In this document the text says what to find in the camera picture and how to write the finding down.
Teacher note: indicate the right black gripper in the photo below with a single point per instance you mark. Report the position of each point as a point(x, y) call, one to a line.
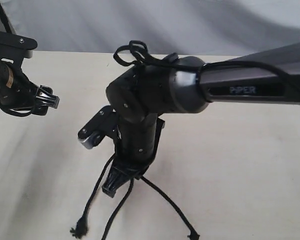
point(135, 151)

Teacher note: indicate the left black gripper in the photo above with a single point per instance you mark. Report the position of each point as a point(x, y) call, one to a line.
point(19, 96)

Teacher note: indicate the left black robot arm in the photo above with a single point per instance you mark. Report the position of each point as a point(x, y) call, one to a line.
point(19, 97)

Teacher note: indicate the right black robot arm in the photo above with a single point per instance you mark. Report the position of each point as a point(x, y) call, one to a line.
point(152, 87)

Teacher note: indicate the black stand pole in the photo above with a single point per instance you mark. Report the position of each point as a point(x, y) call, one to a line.
point(5, 21)

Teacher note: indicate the grey backdrop cloth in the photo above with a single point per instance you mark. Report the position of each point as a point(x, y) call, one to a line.
point(191, 27)

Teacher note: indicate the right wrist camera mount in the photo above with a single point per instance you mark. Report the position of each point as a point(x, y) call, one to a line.
point(103, 124)

